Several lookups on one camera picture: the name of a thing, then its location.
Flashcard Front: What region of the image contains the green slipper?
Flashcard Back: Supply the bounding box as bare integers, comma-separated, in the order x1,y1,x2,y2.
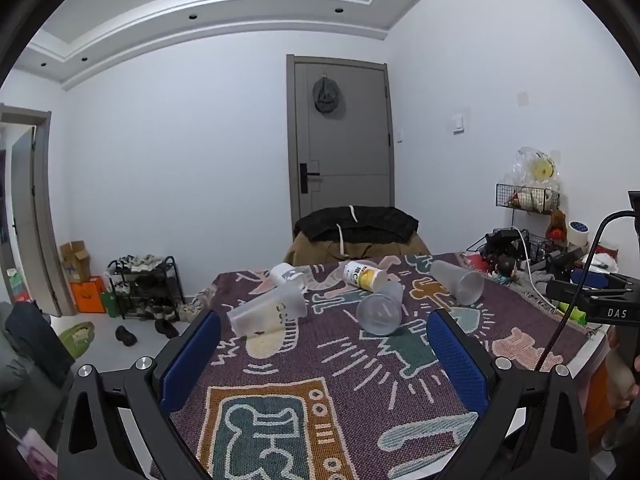
58,322,94,360

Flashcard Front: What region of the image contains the small clear white-capped cup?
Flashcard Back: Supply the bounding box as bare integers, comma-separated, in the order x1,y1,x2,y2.
269,262,307,292

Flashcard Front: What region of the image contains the black wire wall basket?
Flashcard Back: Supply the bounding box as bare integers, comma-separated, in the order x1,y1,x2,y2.
495,183,560,214

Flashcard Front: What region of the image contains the brown plush toy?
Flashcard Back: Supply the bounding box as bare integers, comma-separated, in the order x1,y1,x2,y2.
544,209,567,243

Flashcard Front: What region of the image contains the brown chair back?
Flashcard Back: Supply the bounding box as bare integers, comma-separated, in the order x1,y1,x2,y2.
284,233,430,266

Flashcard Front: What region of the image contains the green tissue pack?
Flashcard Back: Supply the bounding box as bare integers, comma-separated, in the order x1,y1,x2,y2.
556,301,587,326

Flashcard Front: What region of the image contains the cardboard box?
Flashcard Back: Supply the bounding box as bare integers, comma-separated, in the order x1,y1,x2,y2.
58,240,91,283

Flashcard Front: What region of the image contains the white light switch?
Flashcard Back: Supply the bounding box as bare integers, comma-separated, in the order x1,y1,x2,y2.
452,114,465,134

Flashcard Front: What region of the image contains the black slipper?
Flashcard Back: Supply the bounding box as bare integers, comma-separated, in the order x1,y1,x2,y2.
115,325,138,348

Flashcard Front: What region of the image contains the patterned purple woven tablecloth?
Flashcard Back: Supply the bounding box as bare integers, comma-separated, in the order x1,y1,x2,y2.
171,256,588,479

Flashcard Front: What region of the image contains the clear plastic bag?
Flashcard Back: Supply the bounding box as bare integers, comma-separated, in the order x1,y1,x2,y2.
502,146,561,191

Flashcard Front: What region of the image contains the white yellow printed cup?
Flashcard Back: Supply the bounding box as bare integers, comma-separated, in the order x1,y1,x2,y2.
343,261,388,292

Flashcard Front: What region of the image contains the black shoe rack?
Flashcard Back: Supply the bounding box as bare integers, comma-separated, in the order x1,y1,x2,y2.
105,255,186,323

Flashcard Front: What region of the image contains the frosted cup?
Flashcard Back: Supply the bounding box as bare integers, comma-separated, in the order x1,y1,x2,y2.
431,260,485,306
356,282,404,336
228,283,307,337

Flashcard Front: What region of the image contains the grey cap on door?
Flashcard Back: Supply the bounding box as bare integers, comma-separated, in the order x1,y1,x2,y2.
312,75,342,115

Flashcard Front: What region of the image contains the orange box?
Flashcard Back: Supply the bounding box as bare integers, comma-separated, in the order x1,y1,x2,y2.
70,276,106,313

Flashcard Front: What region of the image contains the black fleece jacket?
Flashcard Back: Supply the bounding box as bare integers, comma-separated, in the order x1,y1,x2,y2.
294,206,419,244

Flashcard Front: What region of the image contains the open grey side door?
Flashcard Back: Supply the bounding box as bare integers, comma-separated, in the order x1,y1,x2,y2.
1,104,76,318

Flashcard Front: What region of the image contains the black door handle lock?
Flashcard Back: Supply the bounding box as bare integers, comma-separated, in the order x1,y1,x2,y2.
299,162,320,195

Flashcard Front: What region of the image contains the black-haired figurine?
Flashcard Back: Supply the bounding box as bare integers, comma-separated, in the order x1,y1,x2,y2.
494,255,516,283

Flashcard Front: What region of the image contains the white tape roll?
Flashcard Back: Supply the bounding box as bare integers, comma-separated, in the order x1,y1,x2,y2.
566,220,589,247

